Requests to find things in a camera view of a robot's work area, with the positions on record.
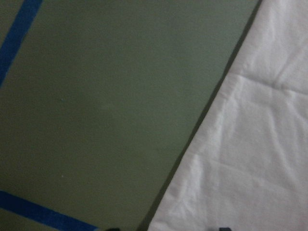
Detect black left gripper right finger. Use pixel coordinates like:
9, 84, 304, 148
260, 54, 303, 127
218, 227, 231, 231

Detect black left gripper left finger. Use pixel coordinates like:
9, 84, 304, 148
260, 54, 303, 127
107, 228, 120, 231

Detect pink Snoopy t-shirt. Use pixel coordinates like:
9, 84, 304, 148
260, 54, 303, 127
149, 0, 308, 231

